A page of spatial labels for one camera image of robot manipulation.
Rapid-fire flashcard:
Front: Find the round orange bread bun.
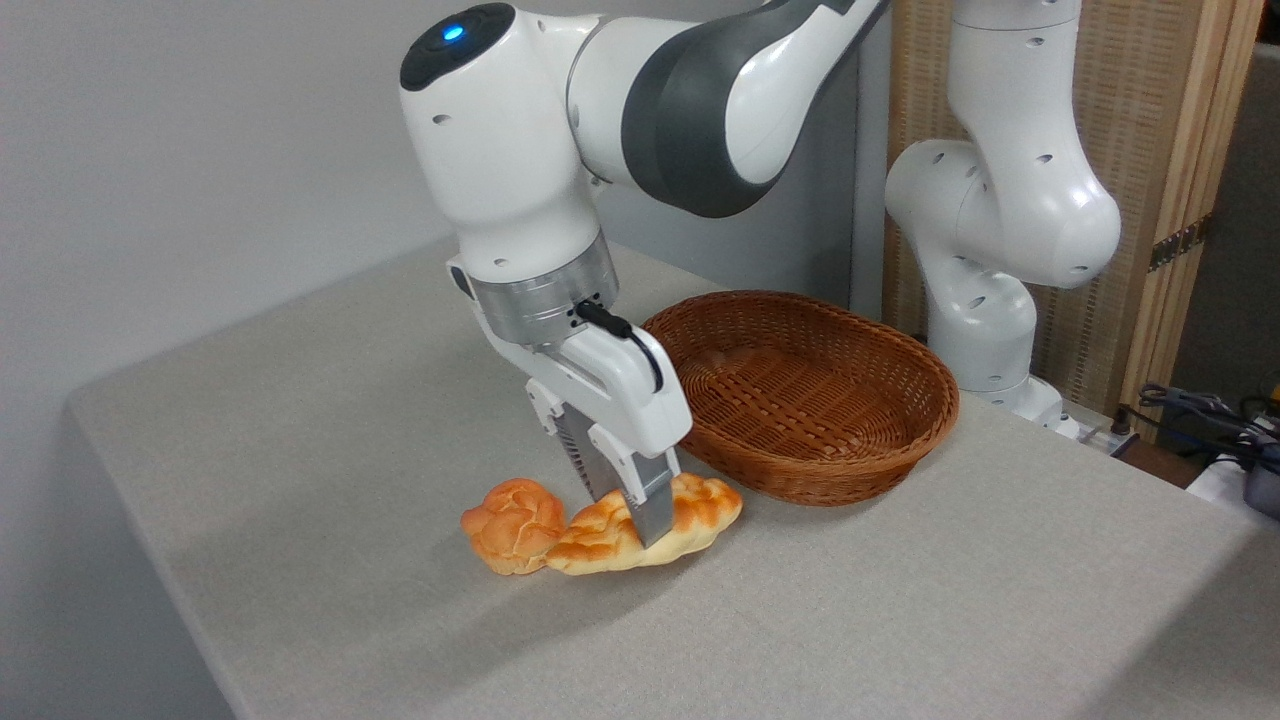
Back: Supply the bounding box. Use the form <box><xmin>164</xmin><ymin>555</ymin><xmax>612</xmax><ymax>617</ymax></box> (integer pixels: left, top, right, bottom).
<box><xmin>460</xmin><ymin>478</ymin><xmax>568</xmax><ymax>577</ymax></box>

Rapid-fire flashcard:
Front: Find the white power strip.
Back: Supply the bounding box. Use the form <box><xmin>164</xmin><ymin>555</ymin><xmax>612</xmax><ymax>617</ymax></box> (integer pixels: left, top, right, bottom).
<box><xmin>1060</xmin><ymin>405</ymin><xmax>1136</xmax><ymax>456</ymax></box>

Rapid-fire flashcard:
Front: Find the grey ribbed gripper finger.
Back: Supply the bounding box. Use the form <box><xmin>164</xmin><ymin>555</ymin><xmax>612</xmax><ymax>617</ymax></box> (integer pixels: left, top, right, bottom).
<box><xmin>524</xmin><ymin>378</ymin><xmax>623</xmax><ymax>503</ymax></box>
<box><xmin>587</xmin><ymin>424</ymin><xmax>682</xmax><ymax>549</ymax></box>

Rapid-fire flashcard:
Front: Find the long braided bread loaf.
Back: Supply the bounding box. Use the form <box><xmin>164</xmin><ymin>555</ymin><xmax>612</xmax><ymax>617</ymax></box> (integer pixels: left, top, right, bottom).
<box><xmin>546</xmin><ymin>473</ymin><xmax>744</xmax><ymax>576</ymax></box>

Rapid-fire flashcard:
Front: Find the metal screen hinge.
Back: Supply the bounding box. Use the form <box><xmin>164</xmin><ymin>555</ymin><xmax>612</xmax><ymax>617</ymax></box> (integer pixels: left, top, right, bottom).
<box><xmin>1148</xmin><ymin>213</ymin><xmax>1214</xmax><ymax>272</ymax></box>

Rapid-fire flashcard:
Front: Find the dark cable bundle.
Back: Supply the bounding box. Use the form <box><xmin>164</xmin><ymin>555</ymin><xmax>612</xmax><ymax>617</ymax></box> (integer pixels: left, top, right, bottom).
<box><xmin>1118</xmin><ymin>383</ymin><xmax>1280</xmax><ymax>473</ymax></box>

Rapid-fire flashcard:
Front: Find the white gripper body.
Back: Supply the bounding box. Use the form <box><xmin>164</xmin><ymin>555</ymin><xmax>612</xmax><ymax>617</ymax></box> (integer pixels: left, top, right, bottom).
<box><xmin>472</xmin><ymin>305</ymin><xmax>694</xmax><ymax>457</ymax></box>

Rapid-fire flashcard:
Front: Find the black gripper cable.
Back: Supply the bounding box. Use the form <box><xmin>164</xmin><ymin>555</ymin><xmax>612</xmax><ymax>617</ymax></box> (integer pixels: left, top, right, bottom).
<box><xmin>575</xmin><ymin>300</ymin><xmax>667</xmax><ymax>394</ymax></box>

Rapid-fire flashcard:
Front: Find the brown wicker basket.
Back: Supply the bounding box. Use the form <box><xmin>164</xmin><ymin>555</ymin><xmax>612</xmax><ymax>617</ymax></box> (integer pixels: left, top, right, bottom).
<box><xmin>640</xmin><ymin>290</ymin><xmax>961</xmax><ymax>508</ymax></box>

